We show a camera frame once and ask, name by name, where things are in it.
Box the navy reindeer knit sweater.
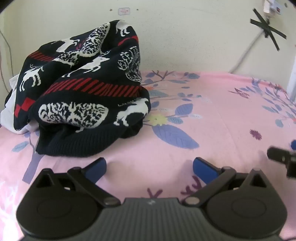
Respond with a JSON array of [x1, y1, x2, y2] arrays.
[[13, 20, 152, 158]]

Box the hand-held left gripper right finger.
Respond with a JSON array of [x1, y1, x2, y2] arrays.
[[184, 157, 273, 207]]

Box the thin dark wire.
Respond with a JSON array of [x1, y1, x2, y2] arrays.
[[0, 30, 15, 93]]

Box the white window frame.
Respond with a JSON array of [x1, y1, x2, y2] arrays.
[[286, 65, 296, 104]]

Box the white garment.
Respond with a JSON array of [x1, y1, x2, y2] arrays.
[[0, 75, 31, 135]]

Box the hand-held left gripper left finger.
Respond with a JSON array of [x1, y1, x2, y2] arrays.
[[31, 157, 121, 207]]

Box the black tape cross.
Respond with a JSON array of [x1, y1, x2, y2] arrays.
[[250, 9, 287, 52]]

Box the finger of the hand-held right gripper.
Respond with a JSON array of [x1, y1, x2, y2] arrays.
[[267, 146, 296, 179]]

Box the pink floral bedsheet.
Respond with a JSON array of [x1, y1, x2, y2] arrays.
[[0, 70, 296, 241]]

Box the white cable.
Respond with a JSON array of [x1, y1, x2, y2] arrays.
[[228, 14, 271, 74]]

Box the white wall charger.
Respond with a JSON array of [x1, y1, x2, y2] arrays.
[[263, 0, 283, 17]]

